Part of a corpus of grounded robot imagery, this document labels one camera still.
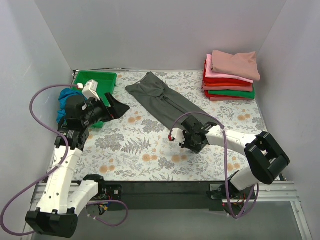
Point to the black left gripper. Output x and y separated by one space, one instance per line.
108 107

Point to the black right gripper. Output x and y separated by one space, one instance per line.
191 140

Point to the dark grey t shirt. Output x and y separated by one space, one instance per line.
162 102

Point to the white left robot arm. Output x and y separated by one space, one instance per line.
57 211

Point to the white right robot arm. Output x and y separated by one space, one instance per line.
266 159

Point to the green plastic tray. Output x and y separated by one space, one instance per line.
100 82

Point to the floral table mat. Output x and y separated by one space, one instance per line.
136 146

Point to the bottom pink folded shirt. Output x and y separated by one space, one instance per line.
225 98

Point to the crumpled blue t shirt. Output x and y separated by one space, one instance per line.
64 95

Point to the orange folded shirt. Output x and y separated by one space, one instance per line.
227 85

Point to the light pink folded shirt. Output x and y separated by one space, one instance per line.
209 73

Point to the green folded shirt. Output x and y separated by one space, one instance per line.
231 93

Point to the salmon folded shirt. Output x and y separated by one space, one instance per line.
220 89

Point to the dusty pink folded shirt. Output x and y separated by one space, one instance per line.
241 64

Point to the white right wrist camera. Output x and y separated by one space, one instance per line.
177 134

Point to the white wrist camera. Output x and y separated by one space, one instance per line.
177 134
89 89

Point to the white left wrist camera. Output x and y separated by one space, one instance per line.
89 89

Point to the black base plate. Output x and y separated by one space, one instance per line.
165 195

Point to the aluminium frame rail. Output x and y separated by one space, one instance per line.
278 192

